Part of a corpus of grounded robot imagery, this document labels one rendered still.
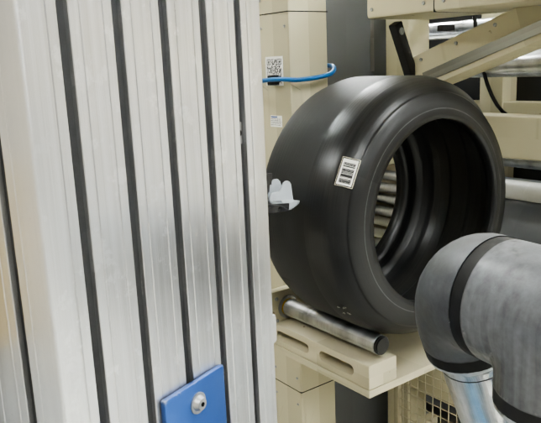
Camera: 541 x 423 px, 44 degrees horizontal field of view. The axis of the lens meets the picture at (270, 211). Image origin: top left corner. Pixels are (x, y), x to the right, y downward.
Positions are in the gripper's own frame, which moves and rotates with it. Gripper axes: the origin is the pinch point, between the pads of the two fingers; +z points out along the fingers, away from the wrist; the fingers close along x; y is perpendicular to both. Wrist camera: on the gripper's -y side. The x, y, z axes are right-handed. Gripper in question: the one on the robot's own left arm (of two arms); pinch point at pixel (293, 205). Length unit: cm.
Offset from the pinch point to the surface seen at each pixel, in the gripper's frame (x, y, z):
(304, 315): 16.0, -31.1, 18.9
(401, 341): 5, -38, 44
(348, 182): -11.4, 6.0, 4.3
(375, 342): -8.4, -30.3, 19.2
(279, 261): 9.6, -14.4, 4.7
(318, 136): 0.0, 14.5, 5.8
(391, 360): -8.9, -35.4, 24.4
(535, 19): -15, 44, 57
